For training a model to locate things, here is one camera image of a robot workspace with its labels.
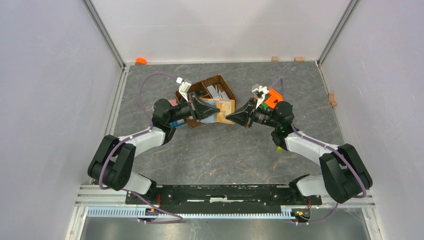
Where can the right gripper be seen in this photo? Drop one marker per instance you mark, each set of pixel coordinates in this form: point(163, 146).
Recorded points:
point(240, 117)

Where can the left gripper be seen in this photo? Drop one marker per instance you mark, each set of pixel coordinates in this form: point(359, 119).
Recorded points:
point(198, 109)

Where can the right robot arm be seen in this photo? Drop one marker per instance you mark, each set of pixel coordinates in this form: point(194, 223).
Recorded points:
point(343, 174)

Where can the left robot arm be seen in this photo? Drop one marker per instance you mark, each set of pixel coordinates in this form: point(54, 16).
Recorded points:
point(112, 164)

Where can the silver cards pile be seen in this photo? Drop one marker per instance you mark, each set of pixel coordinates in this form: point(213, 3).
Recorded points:
point(216, 93)

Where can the pink card box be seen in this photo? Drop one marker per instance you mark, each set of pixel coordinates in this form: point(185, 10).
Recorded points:
point(173, 102)

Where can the brown woven basket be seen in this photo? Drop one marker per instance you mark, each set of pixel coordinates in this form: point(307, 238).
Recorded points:
point(226, 106)

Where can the blue toy brick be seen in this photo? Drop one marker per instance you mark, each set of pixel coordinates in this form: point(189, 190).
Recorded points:
point(177, 123)

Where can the orange tape roll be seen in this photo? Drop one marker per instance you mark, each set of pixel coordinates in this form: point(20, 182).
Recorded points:
point(140, 61)

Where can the wooden block right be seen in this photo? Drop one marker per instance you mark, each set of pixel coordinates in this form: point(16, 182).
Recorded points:
point(299, 59)

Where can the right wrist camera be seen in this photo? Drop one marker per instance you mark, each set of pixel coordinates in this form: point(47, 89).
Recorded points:
point(259, 93)

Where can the orange plastic ring toy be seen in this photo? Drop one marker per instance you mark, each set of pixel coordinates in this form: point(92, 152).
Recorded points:
point(272, 98)

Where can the wooden clip on wall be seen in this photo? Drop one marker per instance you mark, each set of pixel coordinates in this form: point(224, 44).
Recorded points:
point(332, 100)

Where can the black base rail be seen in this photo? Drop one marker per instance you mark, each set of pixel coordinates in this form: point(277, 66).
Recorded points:
point(228, 198)

